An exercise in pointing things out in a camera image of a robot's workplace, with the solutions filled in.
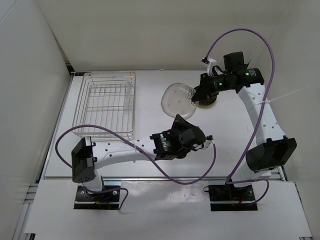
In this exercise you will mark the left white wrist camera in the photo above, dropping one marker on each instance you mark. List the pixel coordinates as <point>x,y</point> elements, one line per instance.
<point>209,141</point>

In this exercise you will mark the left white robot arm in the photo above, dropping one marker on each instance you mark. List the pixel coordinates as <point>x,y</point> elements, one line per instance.
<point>89,156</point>

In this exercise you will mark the grey plate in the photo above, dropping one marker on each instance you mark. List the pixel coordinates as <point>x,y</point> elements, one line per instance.
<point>177,99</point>

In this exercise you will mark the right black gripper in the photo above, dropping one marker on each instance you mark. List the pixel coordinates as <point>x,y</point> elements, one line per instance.
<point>205,79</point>

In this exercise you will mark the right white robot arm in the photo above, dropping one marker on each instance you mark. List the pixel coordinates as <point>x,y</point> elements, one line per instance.
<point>268,147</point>

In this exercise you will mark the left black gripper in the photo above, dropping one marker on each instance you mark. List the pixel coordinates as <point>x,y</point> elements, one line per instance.
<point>180,122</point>

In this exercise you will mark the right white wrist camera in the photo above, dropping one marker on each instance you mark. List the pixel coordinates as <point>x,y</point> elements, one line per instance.
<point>210,63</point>

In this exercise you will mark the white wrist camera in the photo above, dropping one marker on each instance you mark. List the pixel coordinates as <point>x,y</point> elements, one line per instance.
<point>209,141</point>
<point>210,63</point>

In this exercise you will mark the metal wire dish rack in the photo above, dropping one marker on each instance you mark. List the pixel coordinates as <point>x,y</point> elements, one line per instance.
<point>100,102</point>

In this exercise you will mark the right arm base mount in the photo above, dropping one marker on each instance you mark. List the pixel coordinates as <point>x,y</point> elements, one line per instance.
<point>227,198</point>

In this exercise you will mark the black plate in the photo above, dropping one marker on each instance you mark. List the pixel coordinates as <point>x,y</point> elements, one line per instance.
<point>211,101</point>

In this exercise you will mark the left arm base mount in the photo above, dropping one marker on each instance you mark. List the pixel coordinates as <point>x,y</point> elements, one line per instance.
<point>85,200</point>

